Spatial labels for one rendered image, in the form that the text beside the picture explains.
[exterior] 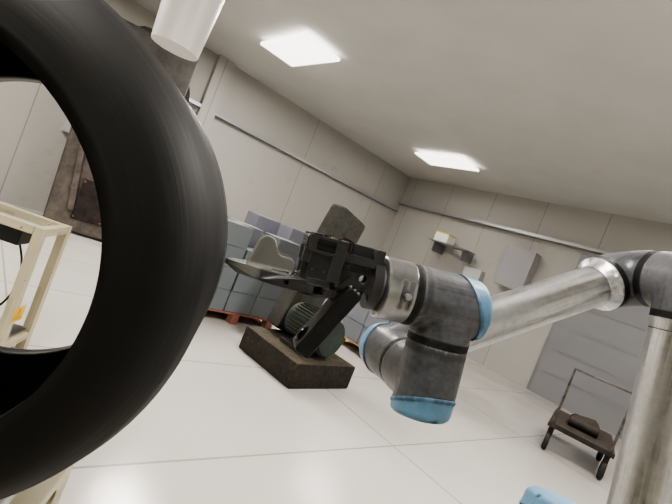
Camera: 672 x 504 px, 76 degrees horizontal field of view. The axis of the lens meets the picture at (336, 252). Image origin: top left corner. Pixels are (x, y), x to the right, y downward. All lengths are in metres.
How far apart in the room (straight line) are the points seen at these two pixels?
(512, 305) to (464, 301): 0.26
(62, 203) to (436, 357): 6.75
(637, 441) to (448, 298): 0.52
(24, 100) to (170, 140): 7.68
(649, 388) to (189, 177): 0.86
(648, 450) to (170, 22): 3.87
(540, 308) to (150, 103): 0.74
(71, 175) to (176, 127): 6.66
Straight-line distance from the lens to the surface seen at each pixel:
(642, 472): 1.02
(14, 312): 2.87
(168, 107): 0.46
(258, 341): 4.10
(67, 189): 7.12
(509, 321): 0.86
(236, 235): 4.66
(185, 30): 4.03
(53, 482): 0.77
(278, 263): 0.57
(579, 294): 0.97
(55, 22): 0.47
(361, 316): 5.77
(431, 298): 0.60
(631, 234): 9.30
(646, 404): 1.00
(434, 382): 0.63
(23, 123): 8.11
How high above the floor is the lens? 1.32
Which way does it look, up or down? 2 degrees down
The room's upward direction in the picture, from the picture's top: 22 degrees clockwise
